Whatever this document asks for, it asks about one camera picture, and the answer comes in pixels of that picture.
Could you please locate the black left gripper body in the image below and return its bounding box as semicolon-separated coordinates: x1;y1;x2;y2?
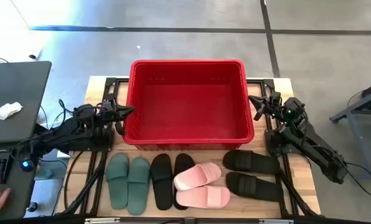
95;98;121;125

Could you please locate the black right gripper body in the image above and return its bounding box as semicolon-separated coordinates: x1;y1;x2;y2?
266;96;305;125

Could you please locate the black wide ribbed slide sandal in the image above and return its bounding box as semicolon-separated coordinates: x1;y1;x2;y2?
222;149;280;175
225;171;283;202

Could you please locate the green slide sandal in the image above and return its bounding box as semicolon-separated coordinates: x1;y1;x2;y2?
106;152;130;210
126;157;151;216

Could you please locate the pink slide sandal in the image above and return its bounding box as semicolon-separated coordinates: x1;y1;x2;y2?
175;185;231;210
173;162;222;192

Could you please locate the red plastic bin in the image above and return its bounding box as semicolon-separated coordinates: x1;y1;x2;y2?
122;58;255;151

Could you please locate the grey metal cart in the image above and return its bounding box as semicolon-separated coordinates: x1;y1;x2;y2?
329;77;371;183

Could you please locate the teal floor object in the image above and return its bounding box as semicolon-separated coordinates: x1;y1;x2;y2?
35;167;54;180

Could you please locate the dark grey desk panel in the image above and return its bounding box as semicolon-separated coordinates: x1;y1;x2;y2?
0;60;52;144

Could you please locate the black computer mouse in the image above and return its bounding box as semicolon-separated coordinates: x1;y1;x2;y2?
19;158;34;173

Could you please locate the white crumpled tissue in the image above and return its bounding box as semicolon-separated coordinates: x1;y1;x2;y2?
0;101;24;121

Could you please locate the dark grey keyboard desk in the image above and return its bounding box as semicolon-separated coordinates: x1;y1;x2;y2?
0;141;42;222

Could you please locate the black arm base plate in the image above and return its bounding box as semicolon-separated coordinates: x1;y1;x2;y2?
265;129;298;155
70;127;115;152

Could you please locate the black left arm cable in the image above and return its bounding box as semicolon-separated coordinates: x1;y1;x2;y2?
57;98;80;116

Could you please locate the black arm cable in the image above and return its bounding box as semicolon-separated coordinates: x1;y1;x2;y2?
344;161;371;197
57;98;80;116

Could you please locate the black loose cable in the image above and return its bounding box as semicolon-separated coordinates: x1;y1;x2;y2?
63;151;84;210

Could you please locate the silver metal bracket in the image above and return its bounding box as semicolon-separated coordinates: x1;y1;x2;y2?
85;217;121;224
259;218;294;224

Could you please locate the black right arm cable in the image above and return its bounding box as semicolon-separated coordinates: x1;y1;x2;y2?
344;161;371;197

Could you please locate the black table edge rail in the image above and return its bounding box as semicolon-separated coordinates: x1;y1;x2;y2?
56;213;371;224

